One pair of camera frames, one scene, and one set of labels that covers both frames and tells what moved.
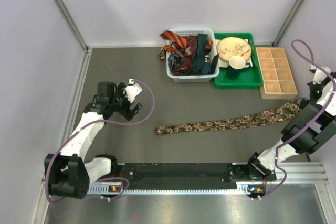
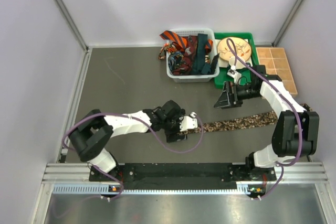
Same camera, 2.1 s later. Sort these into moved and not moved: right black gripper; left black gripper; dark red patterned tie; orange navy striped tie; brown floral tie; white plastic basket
Moved: left black gripper; right black gripper
Not moved: brown floral tie; white plastic basket; dark red patterned tie; orange navy striped tie
